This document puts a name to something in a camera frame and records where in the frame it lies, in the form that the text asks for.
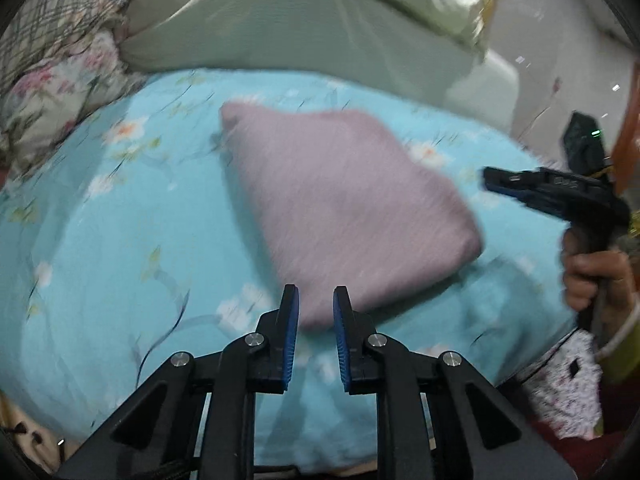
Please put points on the person's right hand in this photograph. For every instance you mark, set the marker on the person's right hand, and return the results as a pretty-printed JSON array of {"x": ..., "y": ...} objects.
[{"x": 580, "y": 280}]

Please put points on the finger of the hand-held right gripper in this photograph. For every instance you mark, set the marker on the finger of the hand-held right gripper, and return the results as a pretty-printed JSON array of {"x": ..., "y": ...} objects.
[{"x": 510, "y": 181}]

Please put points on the pink knit sweater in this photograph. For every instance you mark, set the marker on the pink knit sweater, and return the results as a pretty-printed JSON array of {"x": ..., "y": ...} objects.
[{"x": 340, "y": 200}]

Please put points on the green striped pillow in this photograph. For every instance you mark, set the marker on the green striped pillow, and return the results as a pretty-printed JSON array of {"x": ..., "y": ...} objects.
[{"x": 275, "y": 20}]

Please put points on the person's right forearm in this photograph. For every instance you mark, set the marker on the person's right forearm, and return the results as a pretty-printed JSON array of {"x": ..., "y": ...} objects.
[{"x": 627, "y": 355}]

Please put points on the blue floral blanket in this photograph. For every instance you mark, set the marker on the blue floral blanket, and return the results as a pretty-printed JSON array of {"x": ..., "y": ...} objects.
[{"x": 125, "y": 260}]

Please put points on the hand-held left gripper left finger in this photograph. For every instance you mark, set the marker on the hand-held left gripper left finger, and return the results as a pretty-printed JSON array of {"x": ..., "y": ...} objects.
[{"x": 290, "y": 340}]

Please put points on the red cloth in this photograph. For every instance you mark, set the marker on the red cloth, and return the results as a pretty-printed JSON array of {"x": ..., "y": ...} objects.
[{"x": 575, "y": 455}]

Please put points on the small-flower print sheet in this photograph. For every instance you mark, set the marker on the small-flower print sheet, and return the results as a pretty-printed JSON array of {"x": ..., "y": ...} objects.
[{"x": 565, "y": 390}]

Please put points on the brown wooden post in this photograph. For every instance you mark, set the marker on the brown wooden post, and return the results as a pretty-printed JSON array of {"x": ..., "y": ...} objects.
[{"x": 629, "y": 135}]

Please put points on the light green pillow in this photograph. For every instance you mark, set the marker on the light green pillow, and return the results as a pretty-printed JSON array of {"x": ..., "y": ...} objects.
[{"x": 430, "y": 0}]

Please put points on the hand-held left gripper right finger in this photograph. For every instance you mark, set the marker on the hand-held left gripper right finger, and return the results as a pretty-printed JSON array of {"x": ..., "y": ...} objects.
[{"x": 342, "y": 340}]

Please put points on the plaid quilt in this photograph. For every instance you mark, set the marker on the plaid quilt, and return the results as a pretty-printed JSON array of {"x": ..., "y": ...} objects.
[{"x": 55, "y": 10}]

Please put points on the pink floral cloth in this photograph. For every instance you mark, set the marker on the pink floral cloth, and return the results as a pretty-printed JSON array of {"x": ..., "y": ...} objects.
[{"x": 50, "y": 95}]

